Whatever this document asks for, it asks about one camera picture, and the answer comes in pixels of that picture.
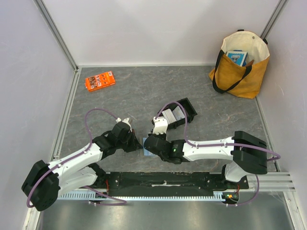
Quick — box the beige leather card holder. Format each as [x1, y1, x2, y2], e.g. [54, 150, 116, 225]
[142, 138, 155, 158]

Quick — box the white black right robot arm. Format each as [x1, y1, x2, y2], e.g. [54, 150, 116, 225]
[144, 131, 268, 189]

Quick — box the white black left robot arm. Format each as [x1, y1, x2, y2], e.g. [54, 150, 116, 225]
[21, 119, 142, 211]

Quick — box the white card stack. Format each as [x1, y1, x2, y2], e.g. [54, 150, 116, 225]
[162, 109, 177, 124]

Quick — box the white VIP card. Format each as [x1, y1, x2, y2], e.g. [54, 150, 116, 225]
[172, 106, 185, 121]

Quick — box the black card tray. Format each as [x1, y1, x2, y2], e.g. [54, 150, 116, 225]
[158, 98, 197, 130]

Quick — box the orange card box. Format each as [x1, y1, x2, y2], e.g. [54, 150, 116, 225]
[84, 71, 116, 92]

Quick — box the yellow canvas tote bag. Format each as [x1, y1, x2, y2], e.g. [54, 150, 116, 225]
[209, 30, 270, 99]

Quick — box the blue book in bag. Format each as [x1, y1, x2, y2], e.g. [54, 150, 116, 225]
[226, 50, 248, 67]

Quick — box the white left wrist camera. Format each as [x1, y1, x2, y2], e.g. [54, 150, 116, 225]
[116, 117, 133, 128]

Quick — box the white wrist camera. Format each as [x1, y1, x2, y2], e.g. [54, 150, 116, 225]
[116, 117, 133, 128]
[152, 116, 168, 135]

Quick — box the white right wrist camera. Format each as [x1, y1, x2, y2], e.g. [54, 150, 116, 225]
[152, 116, 168, 135]

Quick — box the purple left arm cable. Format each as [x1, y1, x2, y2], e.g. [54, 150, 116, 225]
[26, 108, 128, 207]

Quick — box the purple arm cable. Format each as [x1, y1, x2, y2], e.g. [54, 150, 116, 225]
[26, 108, 128, 207]
[153, 101, 281, 206]

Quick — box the light blue cable duct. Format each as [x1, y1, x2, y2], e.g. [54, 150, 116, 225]
[58, 189, 225, 202]

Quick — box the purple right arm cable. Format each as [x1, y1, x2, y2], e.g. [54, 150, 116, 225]
[153, 101, 281, 206]

